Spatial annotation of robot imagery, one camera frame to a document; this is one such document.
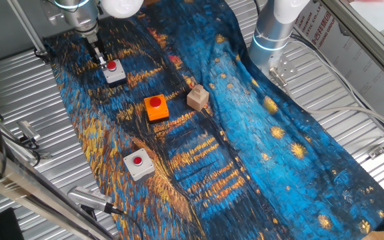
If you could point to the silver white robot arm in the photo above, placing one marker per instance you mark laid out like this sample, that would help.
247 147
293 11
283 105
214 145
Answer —
268 30

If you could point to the silver depth camera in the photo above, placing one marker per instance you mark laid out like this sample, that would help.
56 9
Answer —
28 130
88 198

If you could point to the white banner red lettering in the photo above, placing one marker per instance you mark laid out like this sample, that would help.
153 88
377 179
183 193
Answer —
345 56

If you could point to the silver camera mount bracket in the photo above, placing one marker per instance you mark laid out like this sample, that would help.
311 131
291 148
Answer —
43 155

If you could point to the starry night print cloth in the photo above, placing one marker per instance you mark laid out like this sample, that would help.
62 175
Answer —
245 150

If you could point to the black pole clamp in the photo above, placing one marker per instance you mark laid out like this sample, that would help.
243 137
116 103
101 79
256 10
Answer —
42 55

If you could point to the aluminium frame beam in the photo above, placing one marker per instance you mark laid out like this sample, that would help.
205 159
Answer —
362 33
28 196

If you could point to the silver aluminium pole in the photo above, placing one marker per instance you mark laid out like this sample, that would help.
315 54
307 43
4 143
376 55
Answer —
27 26

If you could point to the stepped wooden block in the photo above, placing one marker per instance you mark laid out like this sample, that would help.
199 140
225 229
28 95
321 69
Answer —
197 100

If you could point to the orange box red mushroom button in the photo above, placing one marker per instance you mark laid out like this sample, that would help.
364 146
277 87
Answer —
157 111

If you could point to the grey box red mushroom button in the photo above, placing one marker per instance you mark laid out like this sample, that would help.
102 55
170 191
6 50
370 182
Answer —
115 75

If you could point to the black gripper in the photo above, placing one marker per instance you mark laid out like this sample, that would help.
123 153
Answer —
94 45

